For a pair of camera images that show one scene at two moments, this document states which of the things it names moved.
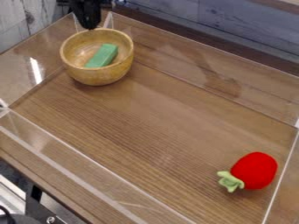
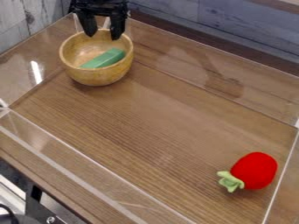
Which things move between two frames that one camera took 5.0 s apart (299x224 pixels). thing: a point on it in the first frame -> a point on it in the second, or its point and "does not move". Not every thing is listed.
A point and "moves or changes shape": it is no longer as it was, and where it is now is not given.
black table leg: (36, 192) does not move
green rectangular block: (103, 56) moves or changes shape
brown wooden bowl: (96, 56) does not move
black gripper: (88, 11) -> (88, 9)
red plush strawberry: (252, 171) does not move
